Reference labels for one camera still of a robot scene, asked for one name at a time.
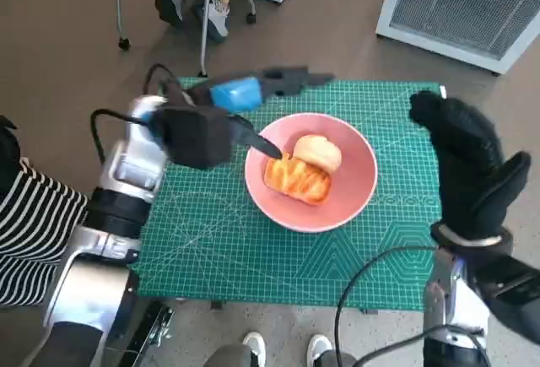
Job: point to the black metal clamp stand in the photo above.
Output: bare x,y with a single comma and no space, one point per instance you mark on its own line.
147,325

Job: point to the large white mesh cabinet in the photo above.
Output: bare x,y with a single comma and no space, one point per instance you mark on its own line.
455,4

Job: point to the round cream bread bun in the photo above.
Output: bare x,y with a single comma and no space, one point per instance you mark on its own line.
316,152

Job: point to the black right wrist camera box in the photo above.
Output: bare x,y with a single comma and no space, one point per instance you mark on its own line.
519,299

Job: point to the pink bowl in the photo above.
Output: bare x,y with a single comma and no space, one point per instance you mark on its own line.
358,181

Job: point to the small black table bracket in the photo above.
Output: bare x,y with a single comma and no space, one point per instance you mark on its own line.
217,304

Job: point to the person beside robot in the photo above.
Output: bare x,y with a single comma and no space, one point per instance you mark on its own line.
34,223

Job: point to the person with white shoes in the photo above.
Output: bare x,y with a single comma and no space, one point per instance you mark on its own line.
255,343

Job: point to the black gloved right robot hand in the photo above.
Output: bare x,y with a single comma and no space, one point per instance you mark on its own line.
468,173

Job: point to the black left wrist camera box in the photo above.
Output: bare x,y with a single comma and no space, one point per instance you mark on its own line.
194,139

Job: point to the green cutting mat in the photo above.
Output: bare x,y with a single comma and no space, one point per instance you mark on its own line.
202,223

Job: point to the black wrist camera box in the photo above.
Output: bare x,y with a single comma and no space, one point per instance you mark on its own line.
194,139
519,299

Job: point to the silver metal pole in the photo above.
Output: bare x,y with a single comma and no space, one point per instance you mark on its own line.
205,38

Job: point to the wide black table bracket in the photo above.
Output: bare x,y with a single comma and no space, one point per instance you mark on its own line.
367,312

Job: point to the rectangular orange twisted bread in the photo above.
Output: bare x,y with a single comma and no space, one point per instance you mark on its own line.
304,181

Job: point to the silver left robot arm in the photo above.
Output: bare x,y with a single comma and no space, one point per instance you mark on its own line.
135,164

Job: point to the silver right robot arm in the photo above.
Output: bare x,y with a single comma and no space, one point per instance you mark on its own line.
455,299

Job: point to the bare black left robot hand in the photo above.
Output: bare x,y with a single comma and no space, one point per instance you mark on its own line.
236,93

